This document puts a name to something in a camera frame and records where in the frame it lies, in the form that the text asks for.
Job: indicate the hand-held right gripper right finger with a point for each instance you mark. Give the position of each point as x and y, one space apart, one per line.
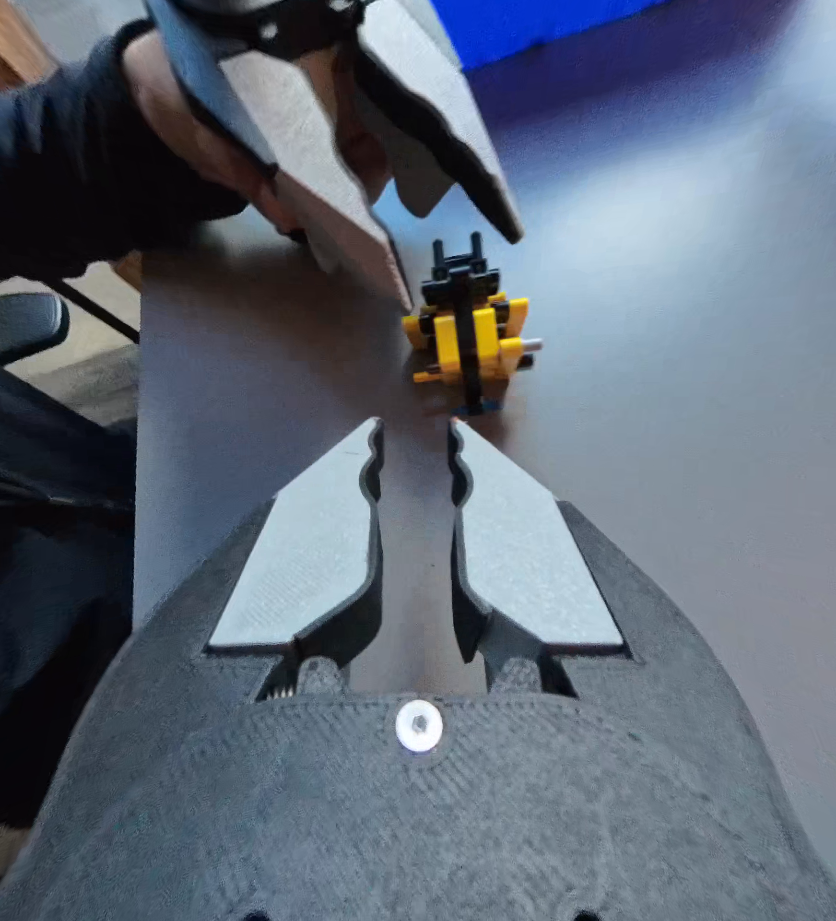
533 568

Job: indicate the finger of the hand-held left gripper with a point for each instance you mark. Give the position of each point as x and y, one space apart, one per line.
317 180
425 86

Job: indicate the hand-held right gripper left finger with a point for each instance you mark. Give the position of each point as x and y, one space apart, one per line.
310 561

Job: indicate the yellow black lego model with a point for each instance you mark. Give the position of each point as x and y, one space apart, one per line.
468 338

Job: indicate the person's left forearm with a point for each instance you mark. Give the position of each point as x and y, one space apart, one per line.
51 173

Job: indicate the person's left hand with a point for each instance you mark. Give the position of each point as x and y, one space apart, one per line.
180 137

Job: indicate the blue plastic bin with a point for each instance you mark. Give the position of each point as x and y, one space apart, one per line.
533 29

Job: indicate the person's legs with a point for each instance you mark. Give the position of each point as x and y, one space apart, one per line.
36 561

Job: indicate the black desk chair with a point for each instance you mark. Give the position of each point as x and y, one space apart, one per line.
8 324

